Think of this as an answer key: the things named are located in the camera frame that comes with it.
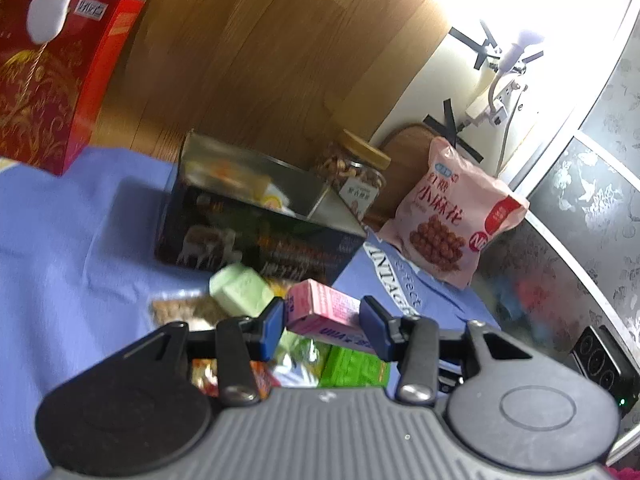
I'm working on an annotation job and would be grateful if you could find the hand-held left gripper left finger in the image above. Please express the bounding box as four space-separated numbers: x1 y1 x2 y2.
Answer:
120 297 287 407

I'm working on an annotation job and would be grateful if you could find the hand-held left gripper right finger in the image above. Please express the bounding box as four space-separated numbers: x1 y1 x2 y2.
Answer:
359 296 537 406

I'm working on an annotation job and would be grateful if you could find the long pink snack box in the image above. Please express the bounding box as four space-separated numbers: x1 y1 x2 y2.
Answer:
284 279 381 353

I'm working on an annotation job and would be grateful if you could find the pale green snack packet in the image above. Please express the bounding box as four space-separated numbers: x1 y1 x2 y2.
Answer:
209 263 275 318

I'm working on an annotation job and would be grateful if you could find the red snack packet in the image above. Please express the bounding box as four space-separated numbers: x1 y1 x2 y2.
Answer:
191 358 282 398

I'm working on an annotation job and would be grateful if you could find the clear packet of beans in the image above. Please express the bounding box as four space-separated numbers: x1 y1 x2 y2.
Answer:
150 294 231 331

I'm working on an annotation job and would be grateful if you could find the black tin box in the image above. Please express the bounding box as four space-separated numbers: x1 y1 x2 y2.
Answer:
154 131 368 286

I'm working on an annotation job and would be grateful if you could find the large pink snack bag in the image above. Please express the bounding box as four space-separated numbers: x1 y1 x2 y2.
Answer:
378 136 531 290

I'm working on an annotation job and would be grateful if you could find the clear nut jar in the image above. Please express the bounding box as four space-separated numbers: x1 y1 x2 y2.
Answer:
314 129 392 223

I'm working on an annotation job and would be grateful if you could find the wooden cutting board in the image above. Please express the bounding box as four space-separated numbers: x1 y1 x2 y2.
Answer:
362 122 501 231

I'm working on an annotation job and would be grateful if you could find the long black tape strip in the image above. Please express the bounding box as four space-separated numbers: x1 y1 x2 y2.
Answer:
423 114 484 162

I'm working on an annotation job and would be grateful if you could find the blue printed bed sheet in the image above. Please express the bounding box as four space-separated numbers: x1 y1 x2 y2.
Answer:
0 146 501 461

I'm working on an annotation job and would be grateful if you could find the short black tape strip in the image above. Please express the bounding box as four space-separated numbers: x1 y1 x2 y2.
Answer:
441 100 459 137

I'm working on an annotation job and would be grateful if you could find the black power strip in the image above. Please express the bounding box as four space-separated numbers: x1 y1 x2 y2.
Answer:
572 325 636 418

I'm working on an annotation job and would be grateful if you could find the window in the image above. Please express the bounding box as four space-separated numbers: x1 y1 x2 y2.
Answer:
475 0 640 461

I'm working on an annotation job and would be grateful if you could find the dark wood grain board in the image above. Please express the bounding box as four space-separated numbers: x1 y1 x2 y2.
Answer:
95 0 451 171

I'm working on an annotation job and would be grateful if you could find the red gift box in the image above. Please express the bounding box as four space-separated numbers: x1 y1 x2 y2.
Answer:
0 0 147 177

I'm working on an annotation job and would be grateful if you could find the pink and blue plush toy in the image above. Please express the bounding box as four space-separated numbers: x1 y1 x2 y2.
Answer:
22 0 168 43

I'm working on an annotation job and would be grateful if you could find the white cable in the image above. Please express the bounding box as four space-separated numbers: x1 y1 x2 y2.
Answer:
497 110 517 176

